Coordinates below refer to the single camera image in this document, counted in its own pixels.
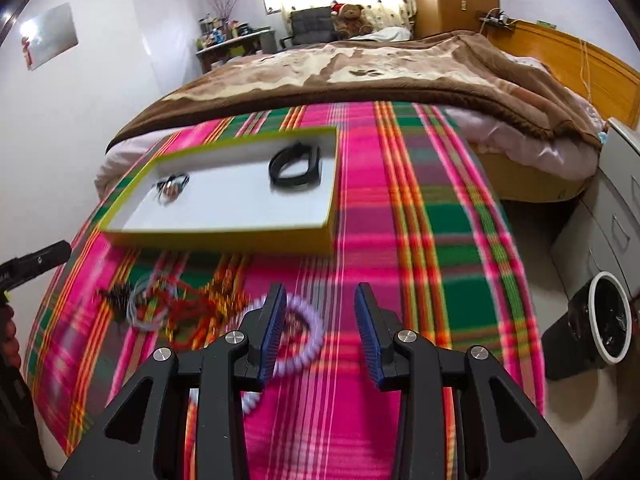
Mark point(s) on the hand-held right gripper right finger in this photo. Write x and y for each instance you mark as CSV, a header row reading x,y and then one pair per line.
x,y
367,345

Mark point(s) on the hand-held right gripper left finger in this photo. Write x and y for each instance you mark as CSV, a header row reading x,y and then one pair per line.
x,y
267,345

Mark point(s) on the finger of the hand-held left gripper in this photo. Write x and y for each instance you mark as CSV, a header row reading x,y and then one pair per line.
x,y
35,260

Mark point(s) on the yellow-green cardboard box tray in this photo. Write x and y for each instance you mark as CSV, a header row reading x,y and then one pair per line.
x,y
235,205

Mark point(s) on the person's left hand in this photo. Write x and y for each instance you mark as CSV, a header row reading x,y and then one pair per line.
x,y
7,337

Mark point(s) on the pink green plaid blanket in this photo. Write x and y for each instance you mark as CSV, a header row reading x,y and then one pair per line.
x,y
450,240

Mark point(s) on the black wristband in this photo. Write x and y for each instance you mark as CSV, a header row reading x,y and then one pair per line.
x,y
280,177

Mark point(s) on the black trash bin white rim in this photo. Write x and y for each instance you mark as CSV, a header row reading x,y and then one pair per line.
x,y
575,340

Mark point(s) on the brown fleece blanket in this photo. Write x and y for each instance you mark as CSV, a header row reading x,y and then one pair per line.
x,y
400,75

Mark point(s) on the grey drawer cabinet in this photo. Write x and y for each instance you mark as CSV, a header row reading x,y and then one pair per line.
x,y
610,200

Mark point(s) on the cluttered desk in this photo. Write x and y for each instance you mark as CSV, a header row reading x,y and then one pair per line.
x,y
235,47

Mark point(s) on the white pillow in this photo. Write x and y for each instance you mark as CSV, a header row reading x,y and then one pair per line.
x,y
387,34

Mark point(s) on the dark grey chair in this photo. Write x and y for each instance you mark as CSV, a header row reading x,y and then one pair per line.
x,y
307,27

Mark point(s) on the dried branches in vase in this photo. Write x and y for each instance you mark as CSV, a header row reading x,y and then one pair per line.
x,y
225,0

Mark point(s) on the brown teddy bear santa hat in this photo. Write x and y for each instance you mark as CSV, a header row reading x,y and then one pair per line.
x,y
350,20

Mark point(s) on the white power strip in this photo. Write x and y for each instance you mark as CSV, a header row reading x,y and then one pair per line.
x,y
496,19

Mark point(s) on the wooden headboard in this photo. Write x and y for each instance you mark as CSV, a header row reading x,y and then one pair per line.
x,y
565,55

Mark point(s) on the glossy wall poster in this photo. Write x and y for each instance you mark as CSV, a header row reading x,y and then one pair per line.
x,y
50,35

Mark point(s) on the wooden bed frame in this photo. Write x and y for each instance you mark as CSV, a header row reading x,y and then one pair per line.
x,y
535,190

